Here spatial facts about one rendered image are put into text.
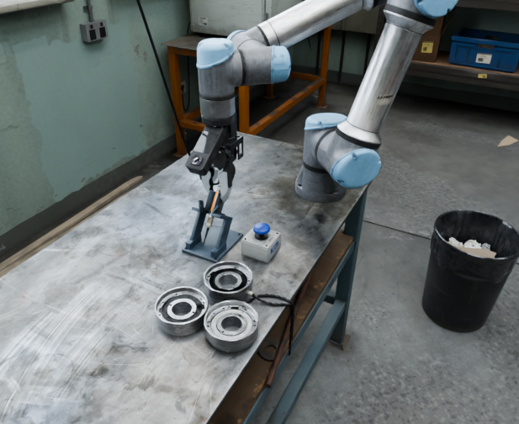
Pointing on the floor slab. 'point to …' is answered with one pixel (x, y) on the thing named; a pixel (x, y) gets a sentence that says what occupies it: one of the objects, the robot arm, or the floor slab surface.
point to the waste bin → (468, 268)
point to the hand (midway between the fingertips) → (216, 197)
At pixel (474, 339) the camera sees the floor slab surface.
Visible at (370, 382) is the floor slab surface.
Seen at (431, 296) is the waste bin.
